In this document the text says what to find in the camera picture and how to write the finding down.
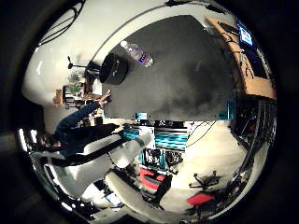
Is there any clear plastic bottle blue label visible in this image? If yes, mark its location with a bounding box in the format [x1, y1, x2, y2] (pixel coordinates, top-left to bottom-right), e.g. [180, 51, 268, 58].
[120, 39, 155, 69]

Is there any teal drawer cabinet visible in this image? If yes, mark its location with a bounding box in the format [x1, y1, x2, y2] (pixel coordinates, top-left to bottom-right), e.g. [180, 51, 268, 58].
[122, 124, 189, 152]

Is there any person in dark clothes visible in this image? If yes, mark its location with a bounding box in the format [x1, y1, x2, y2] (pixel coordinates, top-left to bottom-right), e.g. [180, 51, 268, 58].
[36, 90, 126, 168]

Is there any black floor cable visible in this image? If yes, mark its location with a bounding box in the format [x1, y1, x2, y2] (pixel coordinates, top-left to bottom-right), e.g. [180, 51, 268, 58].
[186, 120, 218, 147]

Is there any black swivel chair base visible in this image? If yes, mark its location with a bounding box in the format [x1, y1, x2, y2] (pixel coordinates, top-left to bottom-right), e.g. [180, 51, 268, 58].
[188, 170, 220, 191]

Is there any dark storage shelf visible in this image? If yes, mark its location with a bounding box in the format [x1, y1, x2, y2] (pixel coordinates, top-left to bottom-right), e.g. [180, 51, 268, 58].
[61, 83, 95, 109]

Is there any black cable loop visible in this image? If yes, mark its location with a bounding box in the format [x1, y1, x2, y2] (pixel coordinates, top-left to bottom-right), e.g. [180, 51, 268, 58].
[38, 0, 87, 47]

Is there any green potted plant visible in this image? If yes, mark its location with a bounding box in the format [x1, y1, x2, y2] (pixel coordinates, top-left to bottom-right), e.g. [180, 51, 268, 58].
[67, 71, 82, 95]

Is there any black round container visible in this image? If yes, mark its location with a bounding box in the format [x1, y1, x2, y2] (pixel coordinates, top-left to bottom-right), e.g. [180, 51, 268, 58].
[98, 52, 130, 86]

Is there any red office chair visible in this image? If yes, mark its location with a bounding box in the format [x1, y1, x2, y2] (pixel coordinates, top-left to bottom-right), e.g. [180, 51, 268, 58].
[186, 192, 216, 207]

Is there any wooden desk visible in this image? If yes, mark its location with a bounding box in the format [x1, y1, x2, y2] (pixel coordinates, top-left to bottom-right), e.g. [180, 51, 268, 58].
[205, 16, 278, 101]

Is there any red and black seat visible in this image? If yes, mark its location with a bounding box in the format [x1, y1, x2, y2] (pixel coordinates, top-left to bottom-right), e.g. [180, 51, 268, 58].
[137, 167, 167, 191]

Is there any computer monitor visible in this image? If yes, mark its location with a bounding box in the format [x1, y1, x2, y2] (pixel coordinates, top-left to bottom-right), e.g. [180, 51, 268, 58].
[236, 21, 255, 49]

